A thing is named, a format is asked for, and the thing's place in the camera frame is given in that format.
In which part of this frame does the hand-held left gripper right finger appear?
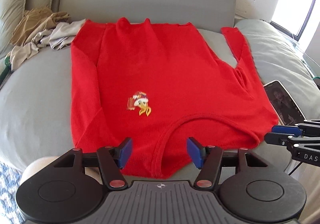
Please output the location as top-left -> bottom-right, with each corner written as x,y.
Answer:
186,137 -> 272,191

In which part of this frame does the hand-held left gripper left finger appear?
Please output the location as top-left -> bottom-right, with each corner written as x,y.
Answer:
51,137 -> 133,190

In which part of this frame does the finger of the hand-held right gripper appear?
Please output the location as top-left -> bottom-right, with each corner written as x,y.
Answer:
264,132 -> 320,147
271,119 -> 320,137

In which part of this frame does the red sweater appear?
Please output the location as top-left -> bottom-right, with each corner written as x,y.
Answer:
71,17 -> 280,179

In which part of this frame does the smartphone in white case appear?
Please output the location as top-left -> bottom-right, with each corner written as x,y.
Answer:
262,80 -> 307,126

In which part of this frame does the grey bed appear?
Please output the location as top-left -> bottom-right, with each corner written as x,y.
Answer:
0,19 -> 320,179

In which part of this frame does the blue white patterned rug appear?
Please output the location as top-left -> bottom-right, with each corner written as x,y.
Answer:
0,161 -> 26,224

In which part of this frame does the window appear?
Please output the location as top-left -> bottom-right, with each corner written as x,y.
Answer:
271,0 -> 320,42

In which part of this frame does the light grey crumpled garment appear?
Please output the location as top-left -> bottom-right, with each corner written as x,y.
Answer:
10,19 -> 87,71

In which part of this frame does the green object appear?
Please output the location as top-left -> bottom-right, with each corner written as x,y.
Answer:
0,55 -> 13,85

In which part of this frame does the tan crumpled garment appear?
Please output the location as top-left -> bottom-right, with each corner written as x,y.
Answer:
10,7 -> 72,47

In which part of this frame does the black cable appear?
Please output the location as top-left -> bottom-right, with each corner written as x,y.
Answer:
285,161 -> 304,176

